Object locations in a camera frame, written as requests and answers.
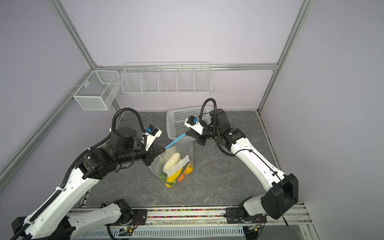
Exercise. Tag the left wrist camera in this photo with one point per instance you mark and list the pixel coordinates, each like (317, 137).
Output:
(127, 139)

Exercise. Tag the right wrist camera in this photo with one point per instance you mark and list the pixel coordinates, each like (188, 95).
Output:
(211, 124)

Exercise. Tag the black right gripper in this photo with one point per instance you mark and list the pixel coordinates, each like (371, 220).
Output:
(198, 136)

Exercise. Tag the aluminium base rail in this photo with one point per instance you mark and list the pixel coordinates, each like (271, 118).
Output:
(215, 216)

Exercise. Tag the white perforated plastic basket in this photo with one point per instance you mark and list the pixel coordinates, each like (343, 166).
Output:
(175, 120)

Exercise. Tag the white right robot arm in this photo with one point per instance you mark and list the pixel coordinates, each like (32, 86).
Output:
(282, 190)

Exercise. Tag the long white wire shelf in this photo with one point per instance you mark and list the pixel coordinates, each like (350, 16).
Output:
(144, 78)

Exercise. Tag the clear zip top bag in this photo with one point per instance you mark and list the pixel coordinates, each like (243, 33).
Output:
(185, 148)

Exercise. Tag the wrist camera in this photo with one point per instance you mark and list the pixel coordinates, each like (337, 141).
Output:
(127, 139)
(211, 124)

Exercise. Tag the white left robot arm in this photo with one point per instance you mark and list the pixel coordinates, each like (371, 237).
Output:
(51, 222)

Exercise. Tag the yellow lemon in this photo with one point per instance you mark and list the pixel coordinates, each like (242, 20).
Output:
(188, 170)

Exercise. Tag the small white mesh basket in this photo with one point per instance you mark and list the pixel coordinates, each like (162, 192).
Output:
(99, 90)

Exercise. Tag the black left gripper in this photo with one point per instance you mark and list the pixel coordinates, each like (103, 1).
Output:
(153, 151)

